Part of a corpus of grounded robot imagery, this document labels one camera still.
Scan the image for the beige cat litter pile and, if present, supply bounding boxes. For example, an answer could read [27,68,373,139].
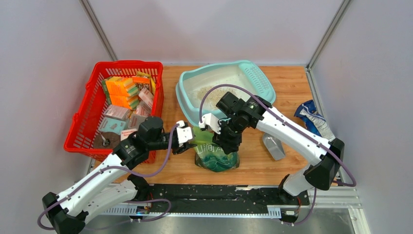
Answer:
[194,86,236,110]

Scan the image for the teal sponge box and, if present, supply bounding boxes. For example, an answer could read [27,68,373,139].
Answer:
[97,117,128,135]

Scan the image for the orange sponge pack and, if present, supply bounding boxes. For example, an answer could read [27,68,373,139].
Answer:
[110,95,140,110]
[104,76,138,97]

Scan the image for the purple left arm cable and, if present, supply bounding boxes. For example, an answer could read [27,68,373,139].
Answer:
[37,122,181,231]

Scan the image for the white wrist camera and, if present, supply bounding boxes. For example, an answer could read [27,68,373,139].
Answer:
[176,120,194,146]
[198,113,221,134]

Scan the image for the green cat litter bag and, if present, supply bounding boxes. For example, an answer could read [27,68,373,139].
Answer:
[192,127,240,173]

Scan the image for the white pink sponge box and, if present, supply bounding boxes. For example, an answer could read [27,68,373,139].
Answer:
[120,128,137,141]

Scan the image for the orange sponge pack upper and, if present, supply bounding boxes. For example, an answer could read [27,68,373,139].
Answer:
[104,76,138,97]

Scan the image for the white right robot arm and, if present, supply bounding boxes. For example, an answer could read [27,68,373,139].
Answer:
[212,92,345,204]

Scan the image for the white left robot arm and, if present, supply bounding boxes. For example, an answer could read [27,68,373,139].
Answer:
[38,116,195,234]

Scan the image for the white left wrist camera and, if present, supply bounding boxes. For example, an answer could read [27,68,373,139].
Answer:
[176,120,194,146]

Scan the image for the blue plastic bag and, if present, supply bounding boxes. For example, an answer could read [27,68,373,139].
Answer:
[294,100,336,141]

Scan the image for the orange sponge pack lower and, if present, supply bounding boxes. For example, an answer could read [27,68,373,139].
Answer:
[110,95,140,110]

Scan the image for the brown round scrubber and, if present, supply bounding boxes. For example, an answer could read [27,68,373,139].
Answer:
[93,132,120,149]

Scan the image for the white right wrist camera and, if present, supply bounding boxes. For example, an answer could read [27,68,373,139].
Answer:
[198,113,221,134]

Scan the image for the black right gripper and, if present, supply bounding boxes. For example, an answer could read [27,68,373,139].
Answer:
[212,115,245,155]

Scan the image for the light blue litter box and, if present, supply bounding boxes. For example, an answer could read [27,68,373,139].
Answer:
[175,60,276,126]

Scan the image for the red plastic basket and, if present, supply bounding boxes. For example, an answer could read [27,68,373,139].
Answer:
[64,60,164,161]

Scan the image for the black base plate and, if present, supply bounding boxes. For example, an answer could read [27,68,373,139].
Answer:
[136,184,310,214]

